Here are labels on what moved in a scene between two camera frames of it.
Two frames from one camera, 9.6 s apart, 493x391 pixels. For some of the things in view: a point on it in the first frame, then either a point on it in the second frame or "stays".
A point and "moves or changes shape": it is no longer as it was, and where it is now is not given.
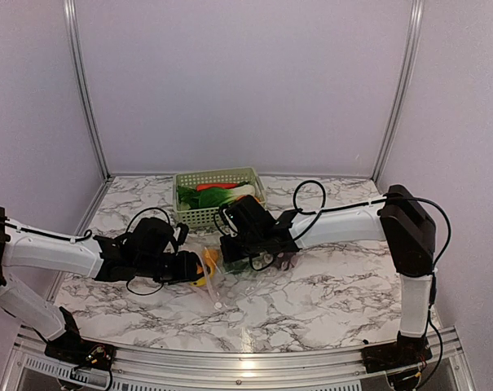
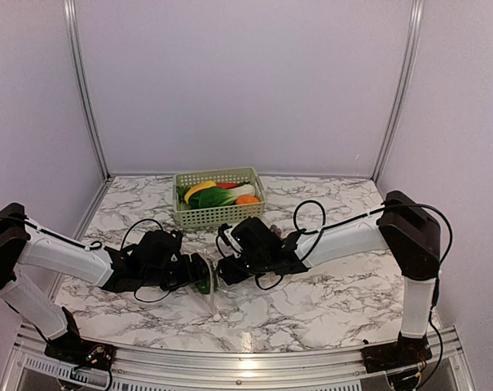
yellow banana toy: x=210 y=258 to x=205 y=184
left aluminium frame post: x=68 y=5 stays
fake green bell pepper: x=232 y=267 moves or changes shape
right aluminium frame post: x=416 y=23 stays
